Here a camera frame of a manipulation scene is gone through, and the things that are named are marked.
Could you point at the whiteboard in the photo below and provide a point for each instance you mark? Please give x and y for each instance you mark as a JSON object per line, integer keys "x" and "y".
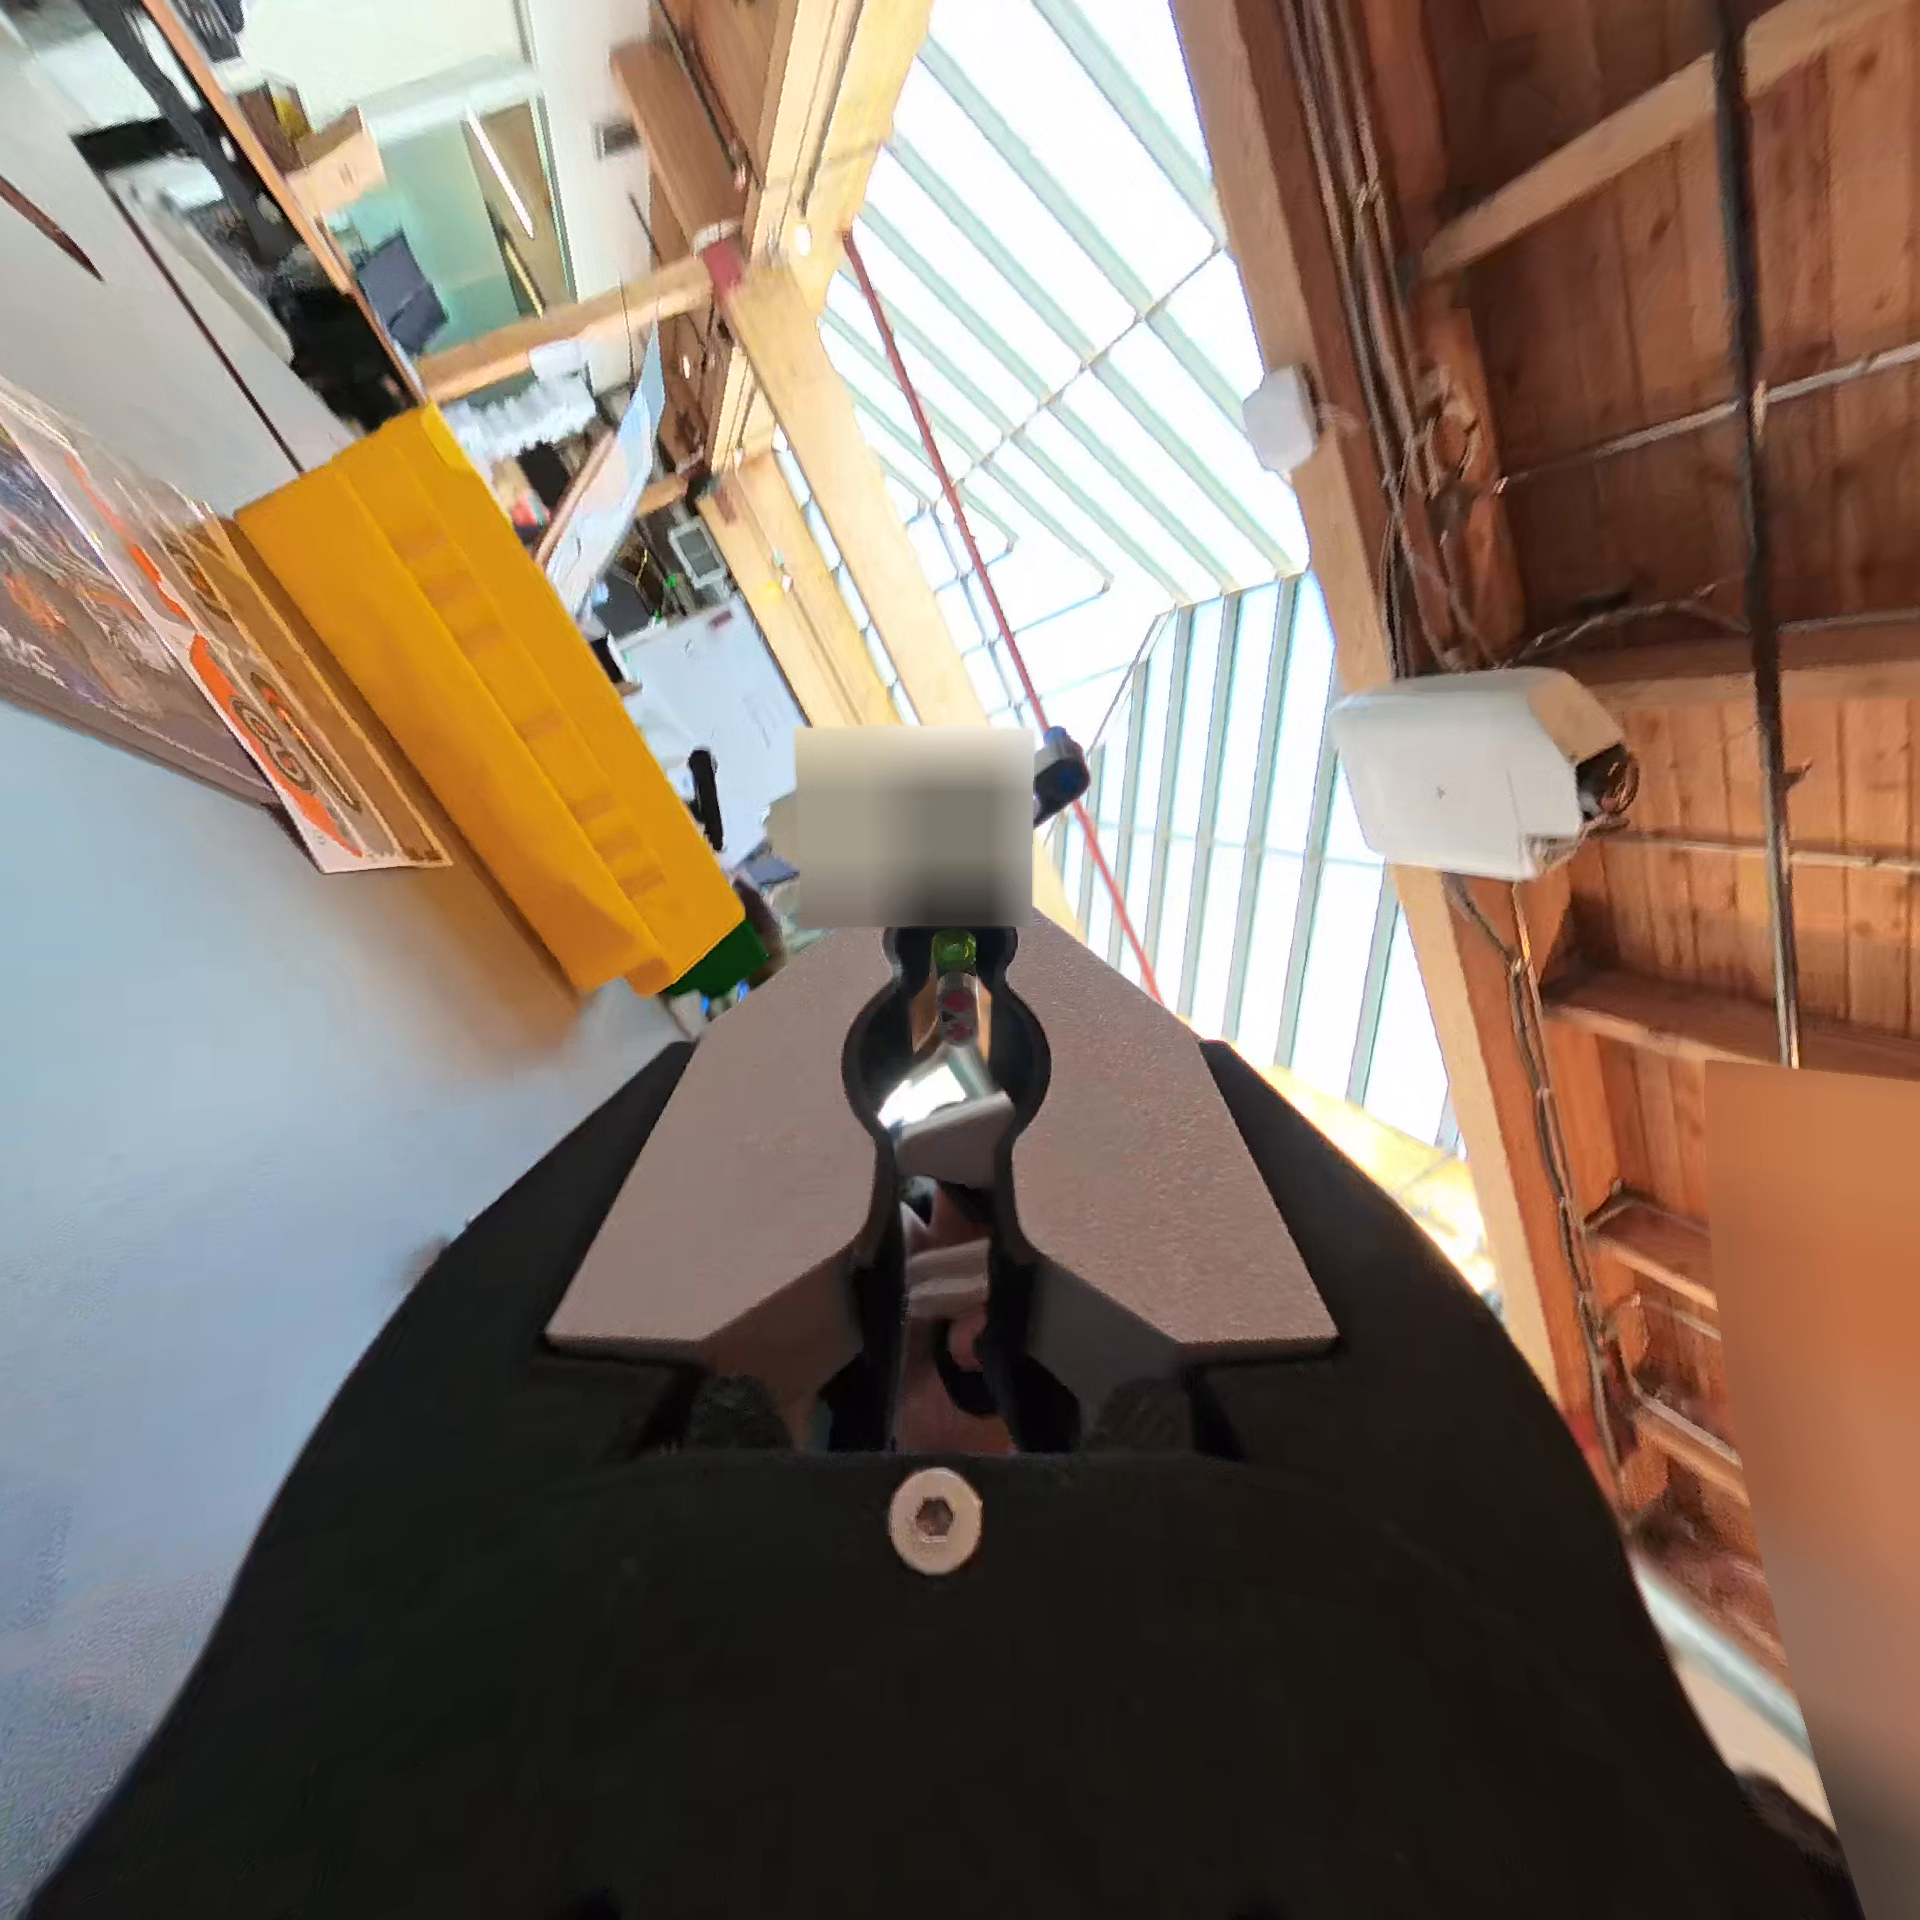
{"x": 704, "y": 704}

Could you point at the green plastic bin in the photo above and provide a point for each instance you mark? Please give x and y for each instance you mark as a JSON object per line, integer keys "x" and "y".
{"x": 720, "y": 960}

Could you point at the blue cover instruction booklet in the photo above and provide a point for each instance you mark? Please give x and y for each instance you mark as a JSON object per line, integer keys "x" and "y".
{"x": 90, "y": 600}

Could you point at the blue toy pin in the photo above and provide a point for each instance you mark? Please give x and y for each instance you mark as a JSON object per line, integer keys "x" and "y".
{"x": 1067, "y": 774}

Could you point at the red ceiling pipe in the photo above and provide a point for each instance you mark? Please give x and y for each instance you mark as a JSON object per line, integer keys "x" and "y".
{"x": 990, "y": 600}

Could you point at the white projector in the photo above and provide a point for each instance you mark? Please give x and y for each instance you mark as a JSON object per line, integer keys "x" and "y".
{"x": 1478, "y": 765}

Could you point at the dark office chair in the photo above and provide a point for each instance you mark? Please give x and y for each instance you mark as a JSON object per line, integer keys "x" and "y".
{"x": 704, "y": 795}

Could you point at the small white ceiling box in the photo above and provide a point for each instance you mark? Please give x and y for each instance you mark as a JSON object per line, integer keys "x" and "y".
{"x": 1282, "y": 417}

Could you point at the printed sticker sheet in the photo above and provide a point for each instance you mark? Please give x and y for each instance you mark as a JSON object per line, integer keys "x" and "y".
{"x": 300, "y": 721}

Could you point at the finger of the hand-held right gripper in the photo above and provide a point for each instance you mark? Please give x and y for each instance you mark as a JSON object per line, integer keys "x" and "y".
{"x": 960, "y": 1131}

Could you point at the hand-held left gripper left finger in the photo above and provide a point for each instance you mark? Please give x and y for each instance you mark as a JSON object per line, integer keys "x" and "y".
{"x": 720, "y": 1201}

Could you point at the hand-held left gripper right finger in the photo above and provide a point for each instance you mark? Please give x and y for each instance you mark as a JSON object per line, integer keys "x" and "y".
{"x": 1155, "y": 1201}

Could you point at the yellow plastic bin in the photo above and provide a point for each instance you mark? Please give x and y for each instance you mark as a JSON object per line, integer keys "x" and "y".
{"x": 480, "y": 675}

